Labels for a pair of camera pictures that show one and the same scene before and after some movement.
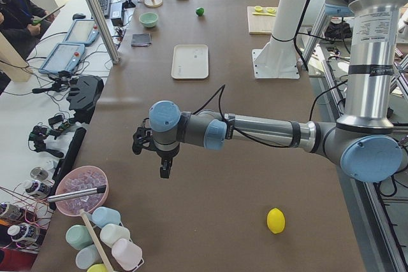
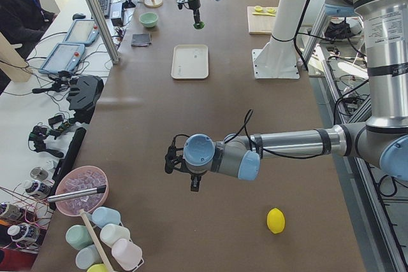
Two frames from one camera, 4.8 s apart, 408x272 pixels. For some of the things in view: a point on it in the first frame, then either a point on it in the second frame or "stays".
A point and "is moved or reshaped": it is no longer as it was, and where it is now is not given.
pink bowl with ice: x=81 y=188 stays
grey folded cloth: x=141 y=39 stays
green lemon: x=200 y=11 is moved or reshaped
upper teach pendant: x=82 y=31 stays
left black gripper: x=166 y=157 to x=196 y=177
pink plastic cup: x=126 y=253 stays
